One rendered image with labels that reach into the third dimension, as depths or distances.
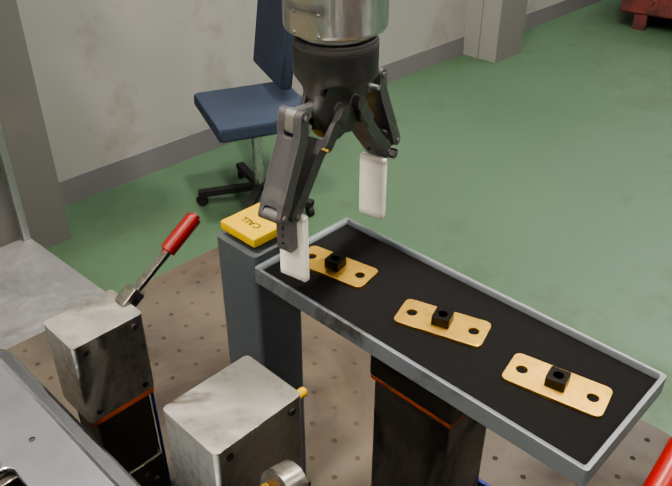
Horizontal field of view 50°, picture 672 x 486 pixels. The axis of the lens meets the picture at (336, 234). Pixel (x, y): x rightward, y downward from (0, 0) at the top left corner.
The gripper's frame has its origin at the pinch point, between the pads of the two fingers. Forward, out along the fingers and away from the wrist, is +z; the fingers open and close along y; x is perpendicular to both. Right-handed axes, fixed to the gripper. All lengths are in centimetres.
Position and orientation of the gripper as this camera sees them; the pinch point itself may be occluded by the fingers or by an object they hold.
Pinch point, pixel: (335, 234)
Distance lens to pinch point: 72.3
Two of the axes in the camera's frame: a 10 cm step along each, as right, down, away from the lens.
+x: 8.2, 3.0, -4.8
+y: -5.7, 4.4, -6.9
